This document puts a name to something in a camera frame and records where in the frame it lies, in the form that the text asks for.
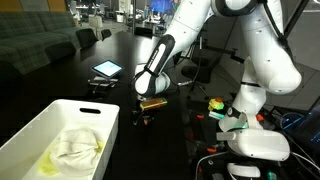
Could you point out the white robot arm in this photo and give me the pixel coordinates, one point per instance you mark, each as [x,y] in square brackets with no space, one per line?
[268,66]

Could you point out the white plastic bucket bin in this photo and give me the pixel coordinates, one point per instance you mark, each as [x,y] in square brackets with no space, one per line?
[20,155]

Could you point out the plaid green sofa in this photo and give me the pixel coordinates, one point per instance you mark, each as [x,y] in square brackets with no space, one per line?
[25,35]

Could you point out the white towel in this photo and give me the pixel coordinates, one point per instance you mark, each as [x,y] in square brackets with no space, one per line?
[77,138]

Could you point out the dark office chair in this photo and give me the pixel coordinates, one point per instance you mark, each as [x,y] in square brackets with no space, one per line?
[106,33]
[86,37]

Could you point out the black swivel office chair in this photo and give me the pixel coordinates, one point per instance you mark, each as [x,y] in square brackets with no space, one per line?
[200,73]

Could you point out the lit tablet on table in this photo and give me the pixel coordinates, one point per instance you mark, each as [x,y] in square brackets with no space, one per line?
[107,69]

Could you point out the dark office chair near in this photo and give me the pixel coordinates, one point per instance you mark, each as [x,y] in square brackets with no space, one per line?
[86,37]

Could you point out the white VR controller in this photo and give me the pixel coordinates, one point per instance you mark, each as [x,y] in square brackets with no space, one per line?
[243,170]

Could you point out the yellow towel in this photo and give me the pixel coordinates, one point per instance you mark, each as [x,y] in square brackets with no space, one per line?
[46,166]

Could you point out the colourful toy blocks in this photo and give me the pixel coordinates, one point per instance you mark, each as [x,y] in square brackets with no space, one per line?
[216,104]

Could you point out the yellow wrist camera box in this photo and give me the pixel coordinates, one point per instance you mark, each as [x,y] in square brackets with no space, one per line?
[152,103]

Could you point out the white VR headset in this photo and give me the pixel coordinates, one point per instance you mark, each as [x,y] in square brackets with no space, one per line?
[257,143]

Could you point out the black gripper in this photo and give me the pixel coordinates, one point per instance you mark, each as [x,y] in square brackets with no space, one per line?
[140,115]

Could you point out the dark office chair far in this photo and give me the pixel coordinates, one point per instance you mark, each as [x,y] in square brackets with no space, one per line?
[106,33]

